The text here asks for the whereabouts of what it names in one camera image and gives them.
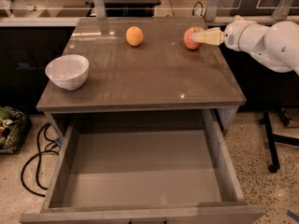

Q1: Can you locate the grey cabinet with glossy top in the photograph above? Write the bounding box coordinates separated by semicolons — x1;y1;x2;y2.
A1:
37;17;246;136

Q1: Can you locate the black stand with caster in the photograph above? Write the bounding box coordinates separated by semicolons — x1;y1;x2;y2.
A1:
260;111;299;173

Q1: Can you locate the dark background table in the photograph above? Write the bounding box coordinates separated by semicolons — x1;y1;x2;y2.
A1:
92;0;161;18

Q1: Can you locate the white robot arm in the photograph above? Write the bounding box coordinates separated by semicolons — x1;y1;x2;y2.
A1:
191;16;299;75

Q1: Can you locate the orange fruit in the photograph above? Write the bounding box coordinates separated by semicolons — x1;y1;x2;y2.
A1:
126;26;143;47

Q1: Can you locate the black floor cable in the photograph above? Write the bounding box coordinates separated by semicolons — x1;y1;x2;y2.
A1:
20;122;61;198

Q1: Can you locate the black basket with items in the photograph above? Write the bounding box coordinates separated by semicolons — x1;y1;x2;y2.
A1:
0;106;32;154

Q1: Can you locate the red apple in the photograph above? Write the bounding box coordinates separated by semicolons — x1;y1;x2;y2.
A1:
183;27;202;50

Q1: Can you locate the black looped cable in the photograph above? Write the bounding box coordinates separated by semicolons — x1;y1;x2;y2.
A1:
192;1;205;17

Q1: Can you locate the white bowl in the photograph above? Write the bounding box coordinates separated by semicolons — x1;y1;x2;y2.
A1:
45;54;90;90

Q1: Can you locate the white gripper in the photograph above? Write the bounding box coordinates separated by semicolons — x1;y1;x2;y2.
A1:
192;15;255;51

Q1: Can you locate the open grey top drawer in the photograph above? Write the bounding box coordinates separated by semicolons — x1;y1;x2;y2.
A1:
20;110;265;224

